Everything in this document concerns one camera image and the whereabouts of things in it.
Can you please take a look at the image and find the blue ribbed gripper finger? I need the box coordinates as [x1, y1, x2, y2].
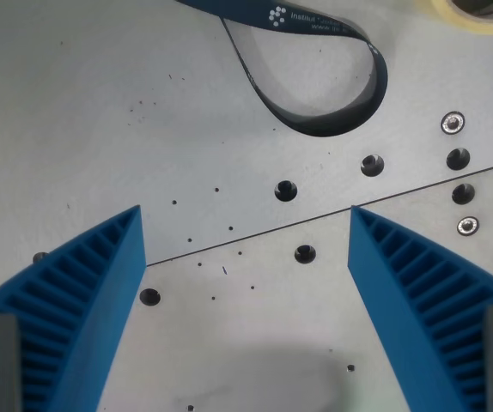
[0, 204, 148, 412]
[346, 205, 493, 412]

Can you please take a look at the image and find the silver socket head screw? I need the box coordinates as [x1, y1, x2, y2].
[456, 215, 480, 236]
[441, 111, 466, 136]

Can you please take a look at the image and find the yellowish adhesive tape roll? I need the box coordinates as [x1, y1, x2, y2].
[406, 0, 493, 37]

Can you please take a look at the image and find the dark blue printed lanyard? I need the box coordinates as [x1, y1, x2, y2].
[174, 0, 389, 138]

